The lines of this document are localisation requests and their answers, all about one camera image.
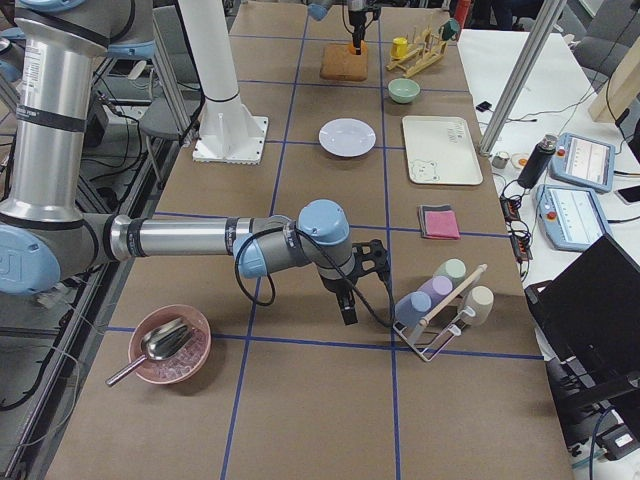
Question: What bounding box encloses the wooden dish rack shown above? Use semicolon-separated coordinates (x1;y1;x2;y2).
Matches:
385;15;449;78

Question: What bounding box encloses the beige cup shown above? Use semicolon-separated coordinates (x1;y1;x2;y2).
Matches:
464;285;494;326

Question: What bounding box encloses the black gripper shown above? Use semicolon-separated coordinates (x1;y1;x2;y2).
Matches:
333;239;389;325

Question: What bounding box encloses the green bowl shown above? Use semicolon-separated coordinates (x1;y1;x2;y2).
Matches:
387;78;421;104

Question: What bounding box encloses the metal scoop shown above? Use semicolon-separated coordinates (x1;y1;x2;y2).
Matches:
105;317;194;387

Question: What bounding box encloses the small metal can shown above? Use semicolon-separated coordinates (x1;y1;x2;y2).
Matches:
491;151;510;170

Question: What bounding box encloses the upper teach pendant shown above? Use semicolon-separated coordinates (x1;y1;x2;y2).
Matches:
549;133;616;193

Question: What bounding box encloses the purple cup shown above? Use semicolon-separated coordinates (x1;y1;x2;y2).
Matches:
419;275;453;305

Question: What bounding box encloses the pink sponge cloth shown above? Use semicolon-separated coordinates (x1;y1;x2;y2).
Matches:
424;210;460;240

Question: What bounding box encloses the lower teach pendant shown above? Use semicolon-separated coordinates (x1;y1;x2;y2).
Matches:
535;185;611;252

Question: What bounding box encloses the teach pendant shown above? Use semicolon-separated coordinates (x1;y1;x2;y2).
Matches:
549;133;616;193
535;185;611;252

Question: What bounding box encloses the dark green cup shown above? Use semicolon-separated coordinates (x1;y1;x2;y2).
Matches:
438;18;461;41

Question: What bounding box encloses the black laptop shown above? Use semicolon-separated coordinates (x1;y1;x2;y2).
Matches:
525;234;639;438

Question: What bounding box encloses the white round plate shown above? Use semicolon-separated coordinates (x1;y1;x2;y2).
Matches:
318;118;376;158

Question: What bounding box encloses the aluminium frame post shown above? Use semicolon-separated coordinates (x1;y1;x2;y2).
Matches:
479;0;567;156

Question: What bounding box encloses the black thermos bottle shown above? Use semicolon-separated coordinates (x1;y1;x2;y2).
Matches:
516;134;558;189

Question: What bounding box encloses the cream bear tray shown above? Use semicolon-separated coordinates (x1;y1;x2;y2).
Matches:
402;115;483;186

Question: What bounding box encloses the orange fruit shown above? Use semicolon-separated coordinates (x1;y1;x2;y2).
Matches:
347;41;367;55

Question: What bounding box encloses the wood grain tray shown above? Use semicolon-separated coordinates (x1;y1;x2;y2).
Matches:
320;43;368;82

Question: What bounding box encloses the blue cup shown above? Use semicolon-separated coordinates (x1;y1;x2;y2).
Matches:
394;291;432;327

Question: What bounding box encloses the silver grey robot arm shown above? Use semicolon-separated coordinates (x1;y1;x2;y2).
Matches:
1;1;390;324

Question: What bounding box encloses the grey cloth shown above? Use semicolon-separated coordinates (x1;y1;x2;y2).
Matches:
418;205;451;234

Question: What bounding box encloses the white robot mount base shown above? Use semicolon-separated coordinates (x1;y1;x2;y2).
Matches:
179;0;269;165

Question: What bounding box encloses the yellow cup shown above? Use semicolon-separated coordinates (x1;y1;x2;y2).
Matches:
390;36;408;60

